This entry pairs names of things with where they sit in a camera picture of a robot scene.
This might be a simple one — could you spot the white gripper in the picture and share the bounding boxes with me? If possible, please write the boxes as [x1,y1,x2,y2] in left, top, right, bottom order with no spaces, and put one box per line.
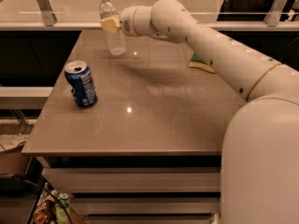
[100,6,147,36]

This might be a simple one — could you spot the clear plastic water bottle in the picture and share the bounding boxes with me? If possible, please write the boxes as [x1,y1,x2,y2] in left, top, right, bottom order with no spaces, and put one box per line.
[99,0,126,56]

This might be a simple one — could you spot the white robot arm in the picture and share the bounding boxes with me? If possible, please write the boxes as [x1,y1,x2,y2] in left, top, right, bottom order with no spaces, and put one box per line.
[100,0,299,224]

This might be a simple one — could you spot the blue soda can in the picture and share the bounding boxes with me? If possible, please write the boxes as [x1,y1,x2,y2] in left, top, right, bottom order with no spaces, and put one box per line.
[64,61,97,107]

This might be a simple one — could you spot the green yellow sponge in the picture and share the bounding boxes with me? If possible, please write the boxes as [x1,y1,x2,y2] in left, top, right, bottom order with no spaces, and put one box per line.
[189,53,215,74]

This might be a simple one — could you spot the grey drawer cabinet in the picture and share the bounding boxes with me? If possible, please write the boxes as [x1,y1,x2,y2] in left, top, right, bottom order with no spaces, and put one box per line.
[23,31,243,223]

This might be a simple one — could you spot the dark office chair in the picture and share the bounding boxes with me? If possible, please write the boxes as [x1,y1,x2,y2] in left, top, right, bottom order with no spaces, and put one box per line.
[217,0,275,21]

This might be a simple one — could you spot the brown bag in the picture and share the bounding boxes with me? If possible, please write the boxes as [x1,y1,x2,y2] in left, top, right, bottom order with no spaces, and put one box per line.
[0,143,30,175]

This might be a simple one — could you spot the snack bags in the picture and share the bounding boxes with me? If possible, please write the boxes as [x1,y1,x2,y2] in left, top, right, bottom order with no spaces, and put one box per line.
[31,183,72,224]

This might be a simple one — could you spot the metal railing post left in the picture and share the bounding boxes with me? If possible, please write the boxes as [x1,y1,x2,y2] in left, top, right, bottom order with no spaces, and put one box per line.
[36,0,57,26]

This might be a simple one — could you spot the metal railing post right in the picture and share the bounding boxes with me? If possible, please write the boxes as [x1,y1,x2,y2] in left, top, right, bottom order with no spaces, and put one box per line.
[263,0,288,27]

